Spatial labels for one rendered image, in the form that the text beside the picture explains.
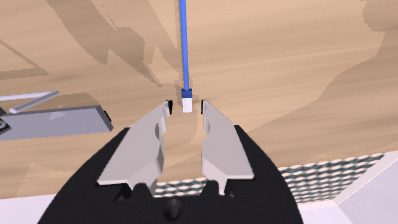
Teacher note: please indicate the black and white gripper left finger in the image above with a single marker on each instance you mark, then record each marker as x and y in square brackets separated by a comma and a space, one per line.
[133, 156]

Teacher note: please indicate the blue network cable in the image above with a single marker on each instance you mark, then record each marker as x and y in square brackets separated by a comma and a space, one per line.
[183, 21]

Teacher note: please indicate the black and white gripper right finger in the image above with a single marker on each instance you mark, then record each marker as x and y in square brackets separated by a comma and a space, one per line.
[243, 170]

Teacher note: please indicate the white and blue cable plug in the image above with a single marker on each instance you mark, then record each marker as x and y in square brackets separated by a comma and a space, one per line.
[187, 100]

